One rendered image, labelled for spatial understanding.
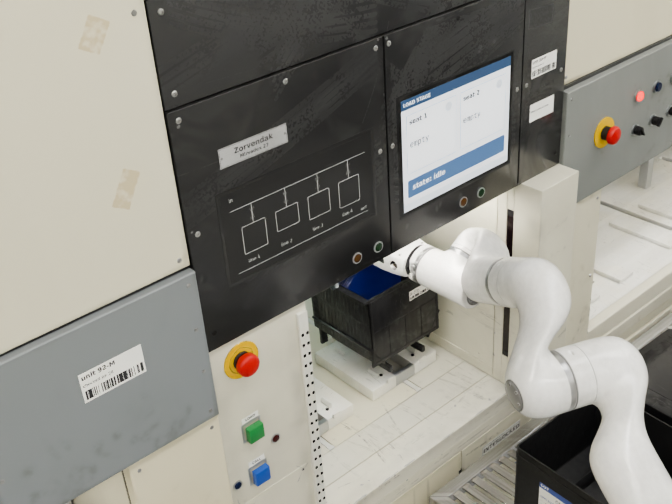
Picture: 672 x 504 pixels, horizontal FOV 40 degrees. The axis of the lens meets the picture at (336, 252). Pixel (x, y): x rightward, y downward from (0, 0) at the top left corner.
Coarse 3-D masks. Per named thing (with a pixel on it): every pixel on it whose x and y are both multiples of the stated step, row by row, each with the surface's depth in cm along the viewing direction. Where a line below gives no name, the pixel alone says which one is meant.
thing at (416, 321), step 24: (336, 288) 201; (408, 288) 203; (336, 312) 207; (360, 312) 199; (384, 312) 200; (408, 312) 206; (432, 312) 212; (336, 336) 211; (360, 336) 203; (384, 336) 203; (408, 336) 209; (384, 360) 206
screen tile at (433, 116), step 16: (416, 112) 154; (432, 112) 157; (448, 112) 160; (416, 128) 155; (432, 128) 158; (448, 128) 161; (432, 144) 160; (448, 144) 163; (416, 160) 158; (432, 160) 161
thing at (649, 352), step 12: (660, 336) 225; (648, 348) 221; (660, 348) 221; (648, 360) 217; (660, 360) 217; (648, 372) 214; (660, 372) 213; (648, 384) 210; (660, 384) 210; (648, 396) 207; (660, 396) 206; (648, 408) 204; (660, 408) 203
